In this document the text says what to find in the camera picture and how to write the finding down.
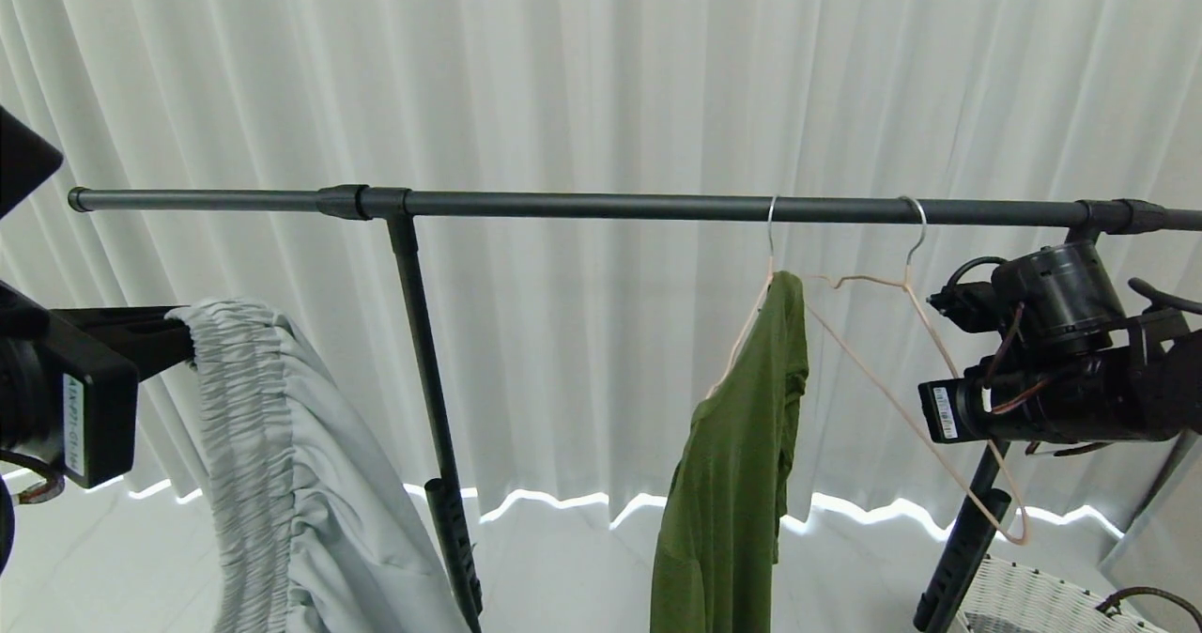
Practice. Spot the pink clothes hanger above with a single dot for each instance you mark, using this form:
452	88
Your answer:
873	381
751	325

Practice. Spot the black clothes rack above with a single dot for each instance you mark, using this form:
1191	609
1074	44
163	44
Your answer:
610	207

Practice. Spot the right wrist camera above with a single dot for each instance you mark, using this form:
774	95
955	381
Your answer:
967	306

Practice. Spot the pale grey garment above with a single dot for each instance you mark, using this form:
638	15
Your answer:
329	539

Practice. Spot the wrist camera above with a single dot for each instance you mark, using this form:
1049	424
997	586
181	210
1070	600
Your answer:
967	306
23	163

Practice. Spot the white curtain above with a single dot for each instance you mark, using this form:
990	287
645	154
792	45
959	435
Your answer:
563	69

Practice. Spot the white laundry basket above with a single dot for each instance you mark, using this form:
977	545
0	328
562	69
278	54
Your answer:
1024	605

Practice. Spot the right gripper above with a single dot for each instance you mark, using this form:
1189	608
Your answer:
1080	408

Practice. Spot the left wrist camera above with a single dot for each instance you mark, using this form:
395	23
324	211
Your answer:
23	163

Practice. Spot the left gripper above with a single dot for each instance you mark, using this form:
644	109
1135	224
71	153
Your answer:
56	398

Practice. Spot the green printed shirt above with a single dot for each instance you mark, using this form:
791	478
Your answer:
732	473

